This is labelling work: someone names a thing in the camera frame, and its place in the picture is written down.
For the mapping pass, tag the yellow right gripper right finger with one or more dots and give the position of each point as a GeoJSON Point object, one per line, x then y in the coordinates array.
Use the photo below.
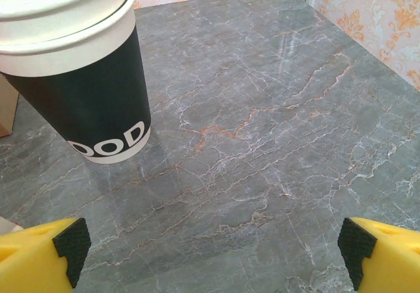
{"type": "Point", "coordinates": [393, 260]}

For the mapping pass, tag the brown cardboard napkin box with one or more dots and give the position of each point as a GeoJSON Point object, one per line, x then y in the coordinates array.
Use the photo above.
{"type": "Point", "coordinates": [6, 109]}

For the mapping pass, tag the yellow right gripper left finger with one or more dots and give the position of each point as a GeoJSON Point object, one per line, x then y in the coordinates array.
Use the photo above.
{"type": "Point", "coordinates": [29, 260]}

